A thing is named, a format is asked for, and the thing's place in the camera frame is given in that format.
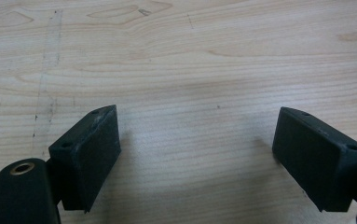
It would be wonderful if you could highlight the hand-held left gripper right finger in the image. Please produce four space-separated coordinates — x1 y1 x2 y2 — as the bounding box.
271 106 357 213

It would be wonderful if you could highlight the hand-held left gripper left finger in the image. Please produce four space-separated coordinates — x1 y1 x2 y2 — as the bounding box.
48 104 122 214

